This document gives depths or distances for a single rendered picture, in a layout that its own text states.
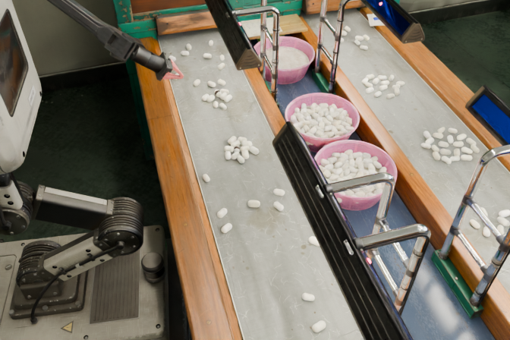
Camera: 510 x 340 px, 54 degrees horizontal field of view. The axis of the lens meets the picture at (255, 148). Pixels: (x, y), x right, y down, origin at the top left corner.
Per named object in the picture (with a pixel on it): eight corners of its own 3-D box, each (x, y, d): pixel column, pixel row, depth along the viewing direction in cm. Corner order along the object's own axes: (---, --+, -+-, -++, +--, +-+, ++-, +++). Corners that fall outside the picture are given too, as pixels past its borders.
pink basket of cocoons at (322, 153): (328, 226, 155) (332, 206, 148) (299, 168, 174) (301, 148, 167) (406, 208, 160) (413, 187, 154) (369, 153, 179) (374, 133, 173)
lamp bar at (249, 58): (237, 71, 153) (236, 51, 148) (196, -15, 197) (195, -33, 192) (262, 67, 154) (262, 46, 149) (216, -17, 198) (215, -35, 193)
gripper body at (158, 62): (167, 53, 181) (149, 44, 176) (171, 68, 174) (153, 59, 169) (157, 67, 183) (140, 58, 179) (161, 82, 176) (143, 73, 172)
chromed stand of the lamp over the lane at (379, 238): (328, 361, 124) (352, 253, 93) (300, 292, 138) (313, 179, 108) (398, 341, 127) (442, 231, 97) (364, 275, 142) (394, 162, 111)
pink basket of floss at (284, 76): (294, 96, 204) (296, 77, 198) (240, 77, 215) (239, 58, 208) (323, 65, 221) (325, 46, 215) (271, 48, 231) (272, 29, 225)
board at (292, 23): (237, 42, 219) (237, 39, 218) (228, 25, 229) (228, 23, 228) (307, 31, 225) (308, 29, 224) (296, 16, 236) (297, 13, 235)
